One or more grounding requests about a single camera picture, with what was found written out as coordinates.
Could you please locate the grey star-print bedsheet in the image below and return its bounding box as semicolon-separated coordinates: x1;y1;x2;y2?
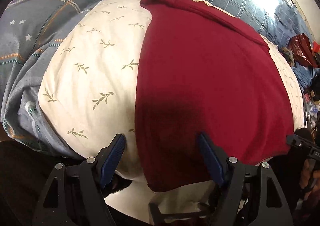
1;0;101;158

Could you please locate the red sweater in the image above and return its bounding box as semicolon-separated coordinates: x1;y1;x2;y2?
135;0;294;192

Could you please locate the clutter pile beside bed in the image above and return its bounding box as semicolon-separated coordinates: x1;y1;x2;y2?
279;47;319;132

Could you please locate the cream leaf-print pillow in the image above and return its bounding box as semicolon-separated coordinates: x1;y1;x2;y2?
39;0;304;220

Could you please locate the red shiny plastic bag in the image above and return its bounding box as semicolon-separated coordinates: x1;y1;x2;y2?
288;33;319;68

